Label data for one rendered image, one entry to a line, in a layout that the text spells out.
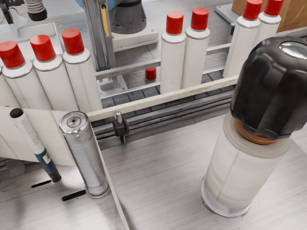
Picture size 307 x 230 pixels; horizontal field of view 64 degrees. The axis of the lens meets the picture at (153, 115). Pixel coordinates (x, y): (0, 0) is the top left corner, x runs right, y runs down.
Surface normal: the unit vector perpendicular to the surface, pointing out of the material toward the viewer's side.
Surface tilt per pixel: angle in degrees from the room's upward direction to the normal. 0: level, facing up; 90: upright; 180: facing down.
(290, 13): 90
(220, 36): 0
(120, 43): 90
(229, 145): 92
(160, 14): 0
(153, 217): 0
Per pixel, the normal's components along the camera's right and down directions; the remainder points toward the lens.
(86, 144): 0.63, 0.58
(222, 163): -0.88, 0.37
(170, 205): 0.00, -0.67
